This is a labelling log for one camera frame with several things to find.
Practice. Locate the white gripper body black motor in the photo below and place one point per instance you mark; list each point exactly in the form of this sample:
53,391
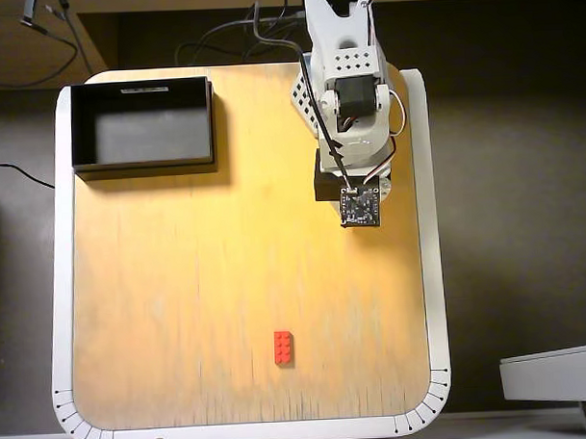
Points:
326,186

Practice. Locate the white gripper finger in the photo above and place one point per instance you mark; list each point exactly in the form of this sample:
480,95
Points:
387,183

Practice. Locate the red lego block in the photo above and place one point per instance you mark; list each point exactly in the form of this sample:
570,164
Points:
283,347

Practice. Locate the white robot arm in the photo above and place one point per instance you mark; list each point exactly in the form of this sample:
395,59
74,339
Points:
325,45

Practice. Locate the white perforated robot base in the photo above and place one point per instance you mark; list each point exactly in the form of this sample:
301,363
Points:
300,96

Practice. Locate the black rectangular bin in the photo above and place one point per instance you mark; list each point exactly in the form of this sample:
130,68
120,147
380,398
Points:
146,138

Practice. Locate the brown wooden desk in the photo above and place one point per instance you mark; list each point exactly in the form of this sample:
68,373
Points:
8,51

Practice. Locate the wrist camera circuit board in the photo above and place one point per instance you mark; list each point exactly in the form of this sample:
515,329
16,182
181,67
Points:
362,207

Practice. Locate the white table edge frame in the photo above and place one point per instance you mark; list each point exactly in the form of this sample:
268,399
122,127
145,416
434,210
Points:
430,224

